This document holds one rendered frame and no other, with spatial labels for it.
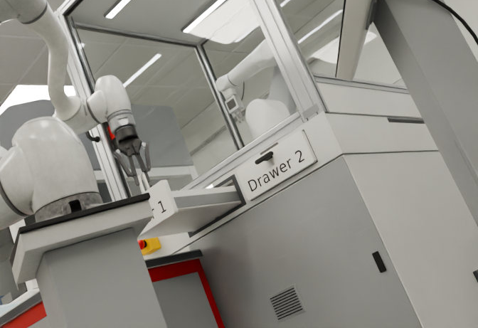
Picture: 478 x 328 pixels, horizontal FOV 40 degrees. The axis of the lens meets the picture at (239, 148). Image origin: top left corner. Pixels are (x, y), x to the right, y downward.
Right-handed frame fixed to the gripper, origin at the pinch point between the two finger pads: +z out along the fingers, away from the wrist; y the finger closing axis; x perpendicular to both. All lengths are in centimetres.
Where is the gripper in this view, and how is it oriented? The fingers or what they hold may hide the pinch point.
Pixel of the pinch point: (143, 183)
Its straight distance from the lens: 221.0
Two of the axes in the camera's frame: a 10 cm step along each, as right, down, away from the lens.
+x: -2.0, 3.8, 9.0
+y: 9.1, -2.7, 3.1
